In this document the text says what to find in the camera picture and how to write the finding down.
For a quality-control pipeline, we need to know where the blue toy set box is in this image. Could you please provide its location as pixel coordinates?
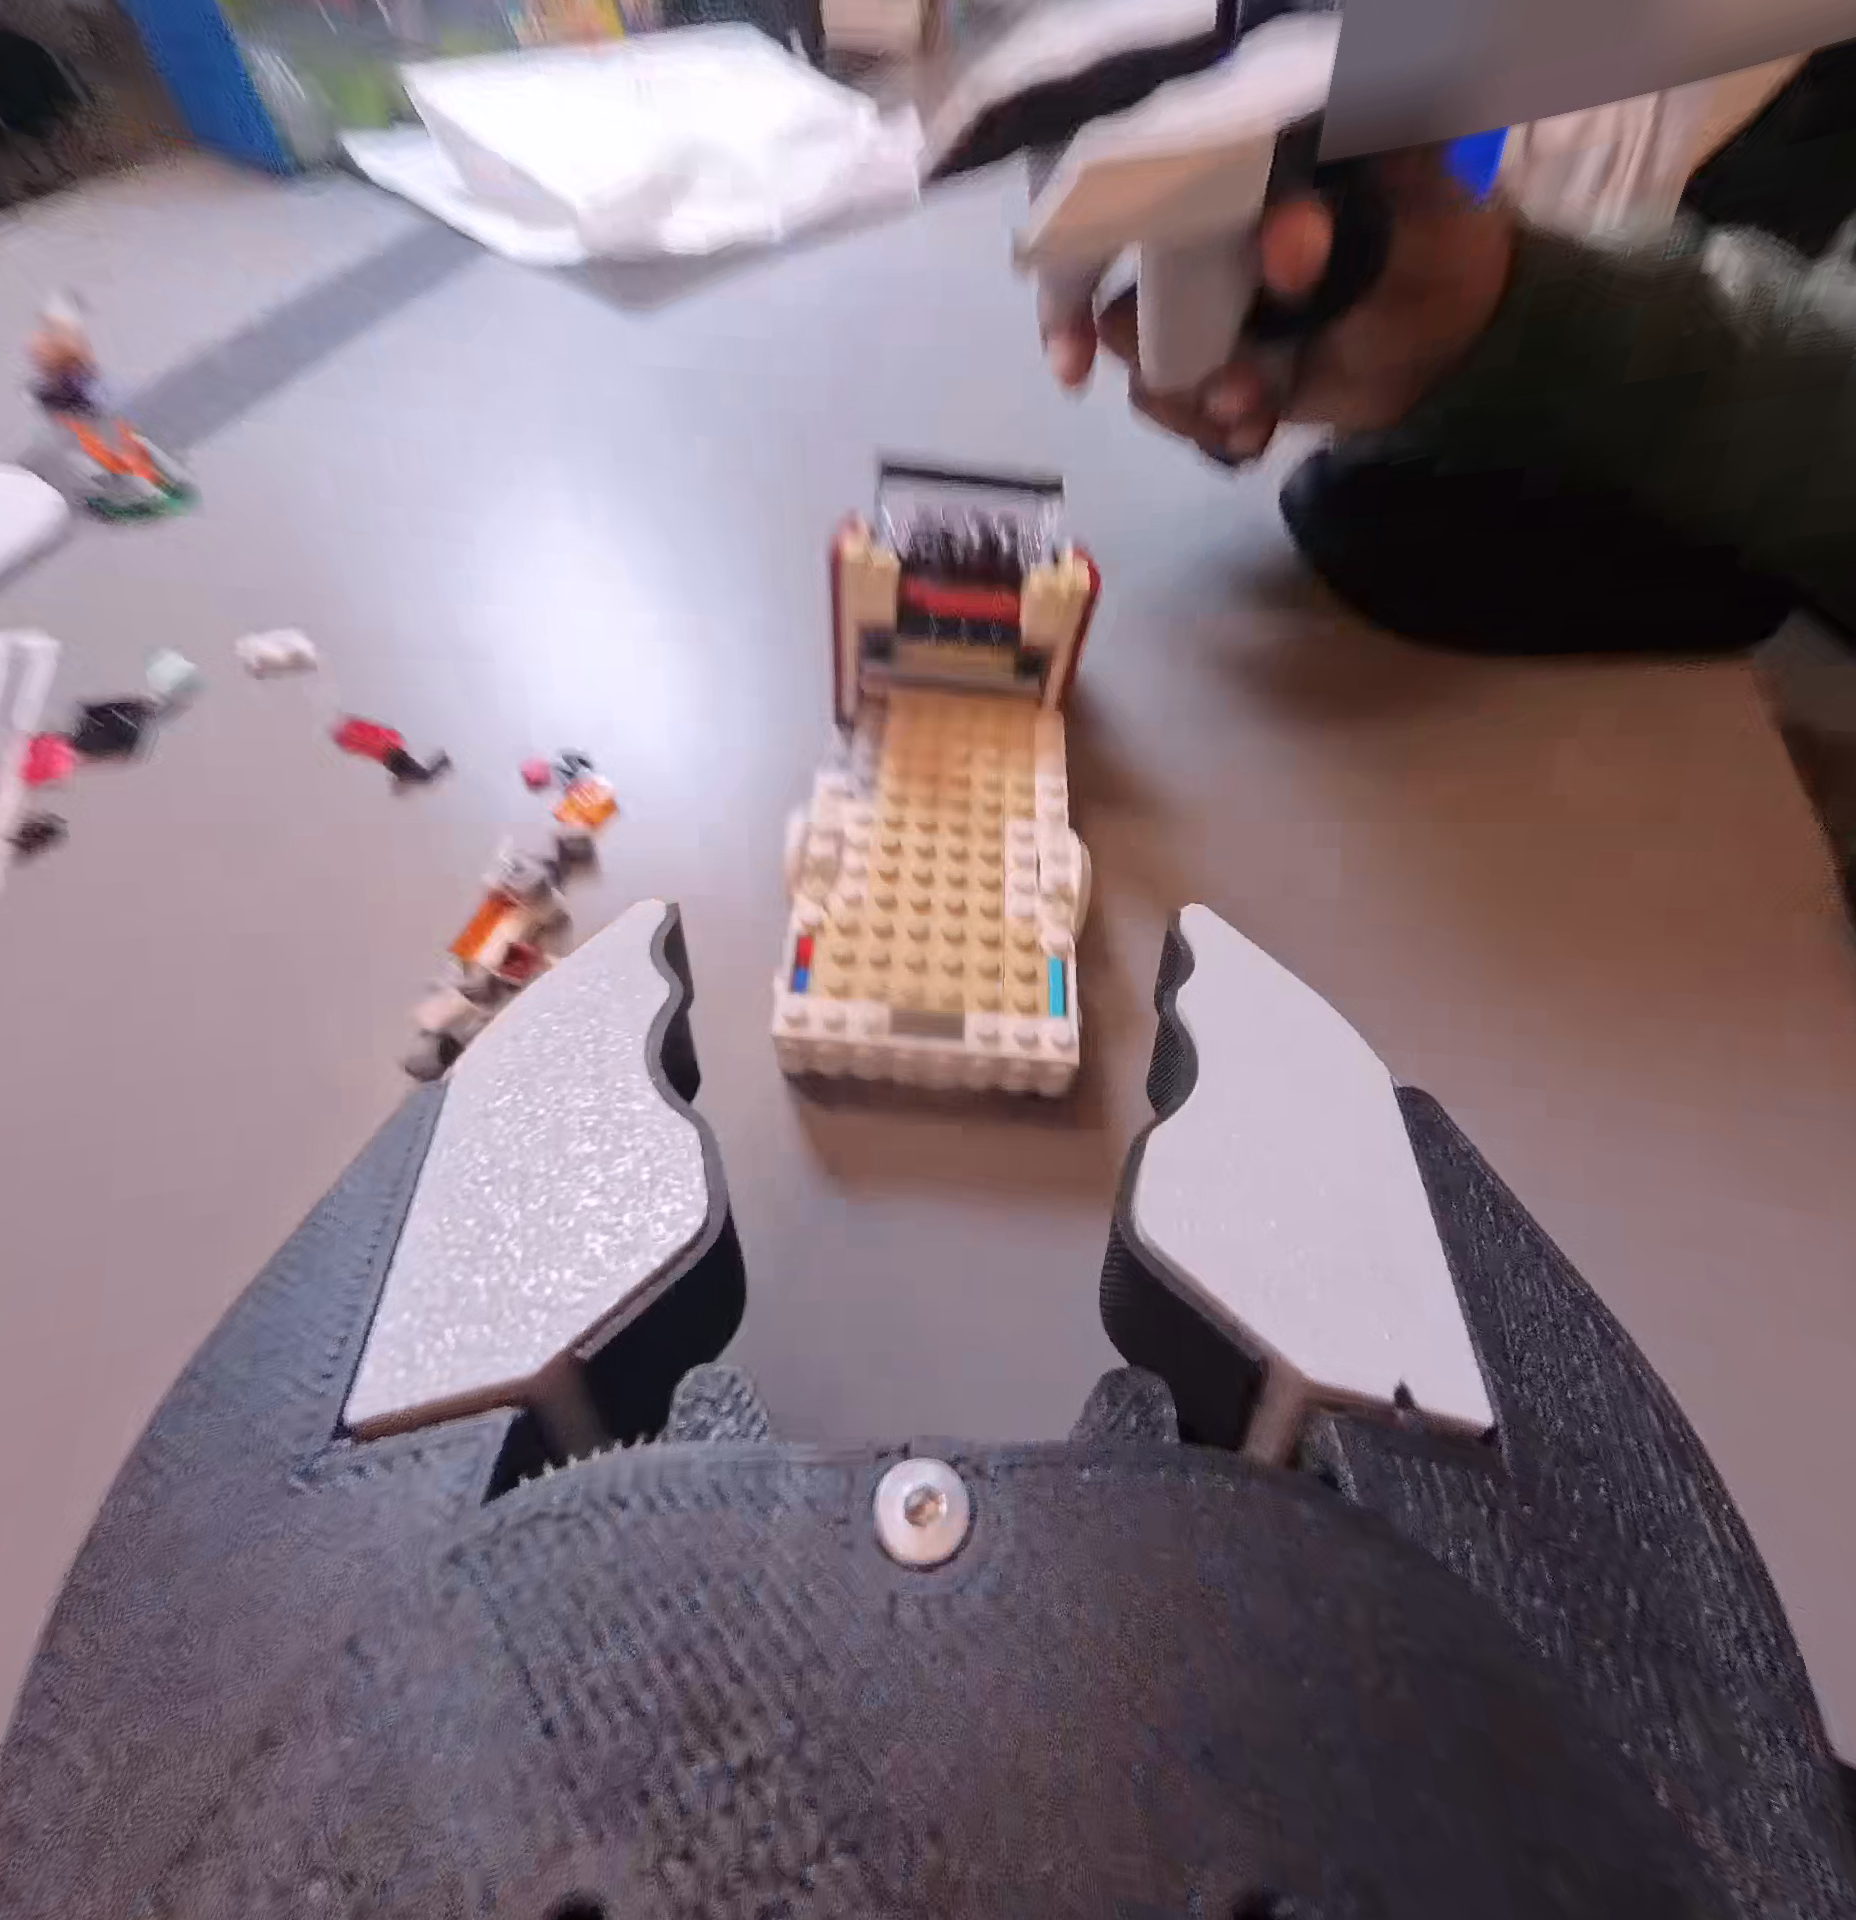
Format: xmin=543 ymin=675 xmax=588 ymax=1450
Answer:
xmin=116 ymin=0 xmax=810 ymax=174

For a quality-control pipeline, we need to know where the person's right forearm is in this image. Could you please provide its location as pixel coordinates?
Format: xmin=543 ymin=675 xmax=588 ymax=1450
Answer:
xmin=1361 ymin=211 xmax=1856 ymax=647

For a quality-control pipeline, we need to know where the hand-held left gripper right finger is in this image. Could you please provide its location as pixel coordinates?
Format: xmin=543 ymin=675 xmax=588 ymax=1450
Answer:
xmin=1097 ymin=904 xmax=1497 ymax=1467

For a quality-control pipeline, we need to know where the sticker sheet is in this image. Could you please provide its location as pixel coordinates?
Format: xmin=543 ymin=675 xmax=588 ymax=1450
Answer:
xmin=0 ymin=629 xmax=62 ymax=904

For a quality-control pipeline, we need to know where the toy brick truck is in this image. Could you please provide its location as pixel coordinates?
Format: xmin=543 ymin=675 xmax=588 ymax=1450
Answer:
xmin=770 ymin=457 xmax=1102 ymax=1097

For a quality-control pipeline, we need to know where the toy minifigure with guitar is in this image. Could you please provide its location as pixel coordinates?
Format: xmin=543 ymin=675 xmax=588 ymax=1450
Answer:
xmin=24 ymin=293 xmax=110 ymax=412

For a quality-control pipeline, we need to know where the small green campfire build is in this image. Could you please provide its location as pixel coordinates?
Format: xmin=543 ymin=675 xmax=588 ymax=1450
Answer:
xmin=58 ymin=412 xmax=199 ymax=522

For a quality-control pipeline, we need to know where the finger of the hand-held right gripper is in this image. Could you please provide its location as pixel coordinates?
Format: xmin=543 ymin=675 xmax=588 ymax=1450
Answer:
xmin=1015 ymin=16 xmax=1343 ymax=281
xmin=920 ymin=0 xmax=1249 ymax=178

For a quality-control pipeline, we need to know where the pile of small loose bricks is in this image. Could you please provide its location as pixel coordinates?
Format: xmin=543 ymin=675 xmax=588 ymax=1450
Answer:
xmin=403 ymin=842 xmax=578 ymax=1083

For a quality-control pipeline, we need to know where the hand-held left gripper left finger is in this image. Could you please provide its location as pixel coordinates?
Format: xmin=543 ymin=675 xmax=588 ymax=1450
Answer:
xmin=340 ymin=900 xmax=747 ymax=1467

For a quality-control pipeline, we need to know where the white plastic bag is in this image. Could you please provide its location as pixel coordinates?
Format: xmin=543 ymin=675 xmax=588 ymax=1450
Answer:
xmin=340 ymin=22 xmax=930 ymax=269

